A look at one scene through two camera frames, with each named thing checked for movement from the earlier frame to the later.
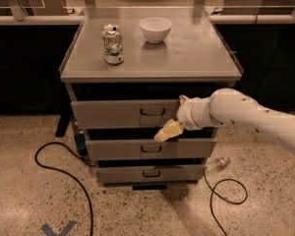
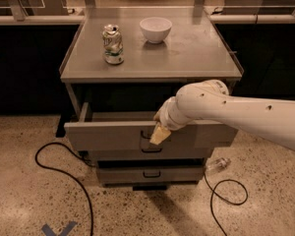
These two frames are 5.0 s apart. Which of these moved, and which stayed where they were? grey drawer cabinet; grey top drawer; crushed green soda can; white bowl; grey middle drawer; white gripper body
Moved: grey top drawer; white gripper body
Stayed: grey middle drawer; grey drawer cabinet; crushed green soda can; white bowl
